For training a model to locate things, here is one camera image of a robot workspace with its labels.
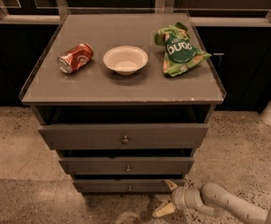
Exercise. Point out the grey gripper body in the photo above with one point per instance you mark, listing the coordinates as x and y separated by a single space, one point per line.
179 197

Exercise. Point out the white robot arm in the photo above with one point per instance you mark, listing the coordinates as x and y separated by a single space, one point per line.
211 200

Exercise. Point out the grey middle drawer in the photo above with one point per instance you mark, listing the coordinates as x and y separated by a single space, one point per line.
127 165

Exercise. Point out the white paper bowl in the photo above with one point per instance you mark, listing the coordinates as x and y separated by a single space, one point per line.
125 60

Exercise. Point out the green chip bag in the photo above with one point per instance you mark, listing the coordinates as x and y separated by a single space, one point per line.
180 55

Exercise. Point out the red soda can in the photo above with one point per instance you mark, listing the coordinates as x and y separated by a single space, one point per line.
75 58

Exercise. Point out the dark cabinet handle right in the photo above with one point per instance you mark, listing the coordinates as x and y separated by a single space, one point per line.
219 55

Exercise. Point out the grey drawer cabinet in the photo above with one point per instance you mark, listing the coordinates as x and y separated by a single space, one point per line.
97 95

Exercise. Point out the grey drawer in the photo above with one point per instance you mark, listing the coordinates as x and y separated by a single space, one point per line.
121 186
127 165
123 136

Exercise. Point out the grey bottom drawer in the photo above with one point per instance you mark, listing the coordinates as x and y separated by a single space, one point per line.
121 186

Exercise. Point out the metal railing frame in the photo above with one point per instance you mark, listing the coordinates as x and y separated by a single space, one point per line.
229 13

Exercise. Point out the grey top drawer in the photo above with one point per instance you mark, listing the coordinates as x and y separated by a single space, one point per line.
123 136

